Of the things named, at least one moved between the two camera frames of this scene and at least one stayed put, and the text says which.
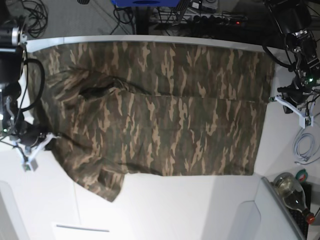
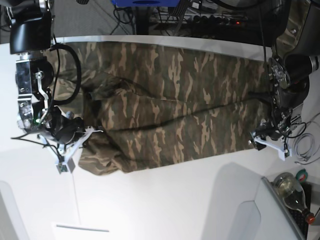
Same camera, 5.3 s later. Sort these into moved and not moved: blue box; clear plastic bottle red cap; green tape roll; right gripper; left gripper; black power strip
Moved: right gripper; left gripper
Not moved: black power strip; clear plastic bottle red cap; green tape roll; blue box
